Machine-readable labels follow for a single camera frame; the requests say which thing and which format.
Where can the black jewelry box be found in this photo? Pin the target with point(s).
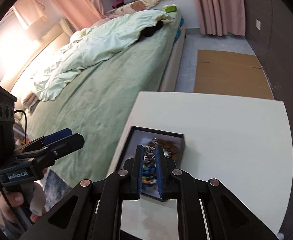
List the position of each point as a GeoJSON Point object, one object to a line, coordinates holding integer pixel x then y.
{"type": "Point", "coordinates": [176, 142]}

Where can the pink pleated curtain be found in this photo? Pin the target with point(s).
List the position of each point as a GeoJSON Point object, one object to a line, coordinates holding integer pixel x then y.
{"type": "Point", "coordinates": [216, 7]}

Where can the pink cloth item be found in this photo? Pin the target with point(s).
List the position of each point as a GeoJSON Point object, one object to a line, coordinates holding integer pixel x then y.
{"type": "Point", "coordinates": [118, 2]}

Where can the brown cardboard sheet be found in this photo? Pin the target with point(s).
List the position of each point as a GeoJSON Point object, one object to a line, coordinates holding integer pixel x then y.
{"type": "Point", "coordinates": [231, 75]}

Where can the bed with green sheet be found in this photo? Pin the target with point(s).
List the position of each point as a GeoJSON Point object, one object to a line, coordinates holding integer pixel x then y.
{"type": "Point", "coordinates": [99, 105]}

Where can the person's left hand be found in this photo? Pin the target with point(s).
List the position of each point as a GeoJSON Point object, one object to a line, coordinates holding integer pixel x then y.
{"type": "Point", "coordinates": [14, 201]}

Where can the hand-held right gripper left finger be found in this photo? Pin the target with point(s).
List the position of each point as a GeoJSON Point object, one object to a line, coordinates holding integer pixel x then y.
{"type": "Point", "coordinates": [140, 172]}

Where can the blue beaded ornament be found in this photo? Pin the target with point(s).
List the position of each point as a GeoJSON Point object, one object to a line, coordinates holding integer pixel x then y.
{"type": "Point", "coordinates": [149, 172]}

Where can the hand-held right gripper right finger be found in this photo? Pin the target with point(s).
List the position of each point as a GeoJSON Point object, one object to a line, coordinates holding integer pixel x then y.
{"type": "Point", "coordinates": [159, 172]}

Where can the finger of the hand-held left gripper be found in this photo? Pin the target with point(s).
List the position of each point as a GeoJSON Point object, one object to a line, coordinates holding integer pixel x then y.
{"type": "Point", "coordinates": [57, 133]}
{"type": "Point", "coordinates": [66, 146]}

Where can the cream patterned quilt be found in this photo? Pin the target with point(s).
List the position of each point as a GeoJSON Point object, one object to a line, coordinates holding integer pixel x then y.
{"type": "Point", "coordinates": [146, 1]}

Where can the grey patterned pants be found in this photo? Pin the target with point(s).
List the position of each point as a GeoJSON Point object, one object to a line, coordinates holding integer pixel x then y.
{"type": "Point", "coordinates": [57, 187]}

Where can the white wall socket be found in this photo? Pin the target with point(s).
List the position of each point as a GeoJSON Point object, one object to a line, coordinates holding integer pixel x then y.
{"type": "Point", "coordinates": [258, 24]}

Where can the black cloth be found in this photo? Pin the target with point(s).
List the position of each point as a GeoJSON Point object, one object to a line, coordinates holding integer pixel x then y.
{"type": "Point", "coordinates": [150, 31]}

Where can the blue cloth piece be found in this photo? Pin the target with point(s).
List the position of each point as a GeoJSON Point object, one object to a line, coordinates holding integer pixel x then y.
{"type": "Point", "coordinates": [179, 31]}

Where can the light green duvet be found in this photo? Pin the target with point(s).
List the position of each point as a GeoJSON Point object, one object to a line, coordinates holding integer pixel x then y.
{"type": "Point", "coordinates": [99, 40]}

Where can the green packet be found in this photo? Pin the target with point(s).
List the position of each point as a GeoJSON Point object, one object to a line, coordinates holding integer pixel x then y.
{"type": "Point", "coordinates": [169, 8]}

